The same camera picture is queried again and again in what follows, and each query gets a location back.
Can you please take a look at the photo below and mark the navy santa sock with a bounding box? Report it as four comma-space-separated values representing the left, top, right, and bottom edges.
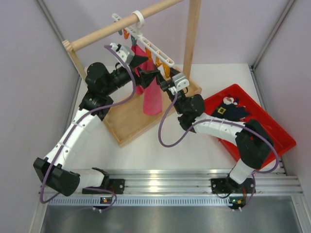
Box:
224, 105, 250, 121
212, 96, 239, 118

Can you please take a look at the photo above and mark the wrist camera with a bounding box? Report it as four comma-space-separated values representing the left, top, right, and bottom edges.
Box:
169, 73, 190, 95
110, 43, 135, 65

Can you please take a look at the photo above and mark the teal clip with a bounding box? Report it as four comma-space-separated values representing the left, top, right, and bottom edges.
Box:
131, 36, 137, 47

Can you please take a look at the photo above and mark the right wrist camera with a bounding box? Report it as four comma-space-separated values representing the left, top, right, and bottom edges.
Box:
169, 73, 190, 95

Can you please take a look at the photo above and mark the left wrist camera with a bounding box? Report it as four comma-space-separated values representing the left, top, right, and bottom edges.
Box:
110, 43, 135, 65

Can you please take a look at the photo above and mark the white clip hanger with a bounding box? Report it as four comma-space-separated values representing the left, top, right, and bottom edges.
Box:
125, 11, 175, 68

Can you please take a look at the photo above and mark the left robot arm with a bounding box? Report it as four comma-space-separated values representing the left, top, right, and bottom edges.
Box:
33, 55, 158, 197

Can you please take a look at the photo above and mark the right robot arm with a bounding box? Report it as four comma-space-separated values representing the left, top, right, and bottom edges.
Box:
137, 68, 276, 194

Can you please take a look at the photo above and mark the wooden rack frame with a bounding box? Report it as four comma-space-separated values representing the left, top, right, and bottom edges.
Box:
62, 0, 205, 146

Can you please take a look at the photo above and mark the orange middle clip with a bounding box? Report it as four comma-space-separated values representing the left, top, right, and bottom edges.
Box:
145, 48, 153, 61

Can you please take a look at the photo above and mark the orange end clip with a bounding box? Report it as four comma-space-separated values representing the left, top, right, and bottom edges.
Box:
162, 63, 170, 79

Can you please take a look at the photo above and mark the red plastic bin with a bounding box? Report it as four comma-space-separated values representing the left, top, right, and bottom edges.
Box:
204, 83, 297, 163

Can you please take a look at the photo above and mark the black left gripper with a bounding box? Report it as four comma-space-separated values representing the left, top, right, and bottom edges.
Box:
103, 54, 159, 96

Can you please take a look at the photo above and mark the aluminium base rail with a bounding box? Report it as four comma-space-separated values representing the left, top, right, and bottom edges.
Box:
48, 169, 303, 209

